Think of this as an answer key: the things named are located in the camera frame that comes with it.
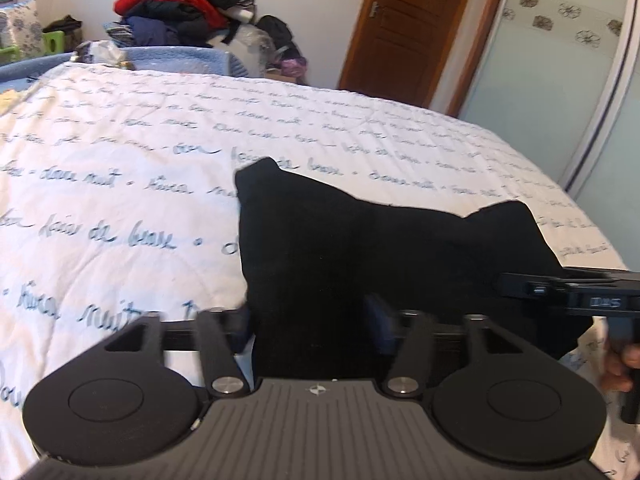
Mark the brown wooden door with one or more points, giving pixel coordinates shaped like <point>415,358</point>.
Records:
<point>410,35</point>

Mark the purple bag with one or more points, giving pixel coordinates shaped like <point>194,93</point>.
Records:
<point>294,66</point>

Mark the pile of clothes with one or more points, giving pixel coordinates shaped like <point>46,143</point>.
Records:
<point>170,5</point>

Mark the dark bag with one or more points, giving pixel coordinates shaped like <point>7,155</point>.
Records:
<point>277,35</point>

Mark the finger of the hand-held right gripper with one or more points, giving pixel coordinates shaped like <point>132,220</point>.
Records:
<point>525,287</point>

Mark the frosted glass wardrobe door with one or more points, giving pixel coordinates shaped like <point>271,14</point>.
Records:
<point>617,135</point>

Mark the white script-print bedspread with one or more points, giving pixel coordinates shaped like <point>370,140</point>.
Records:
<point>150,160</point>

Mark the black pants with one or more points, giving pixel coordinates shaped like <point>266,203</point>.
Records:
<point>350,240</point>

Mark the floral strip frosted wardrobe door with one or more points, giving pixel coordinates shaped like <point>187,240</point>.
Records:
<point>540,100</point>

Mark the clear plastic bag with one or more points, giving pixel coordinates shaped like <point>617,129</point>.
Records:
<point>252,45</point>

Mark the green stool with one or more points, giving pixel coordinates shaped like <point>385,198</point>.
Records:
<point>54,40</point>

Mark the floral pillow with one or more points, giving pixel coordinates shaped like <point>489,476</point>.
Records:
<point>22,30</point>

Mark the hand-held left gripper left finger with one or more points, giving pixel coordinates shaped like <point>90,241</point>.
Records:
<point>244,331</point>

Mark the blue blanket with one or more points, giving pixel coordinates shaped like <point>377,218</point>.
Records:
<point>175,60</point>

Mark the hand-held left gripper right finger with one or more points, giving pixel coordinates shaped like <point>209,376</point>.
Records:
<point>380,322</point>

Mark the person's right hand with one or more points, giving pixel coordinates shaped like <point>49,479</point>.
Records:
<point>632,360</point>

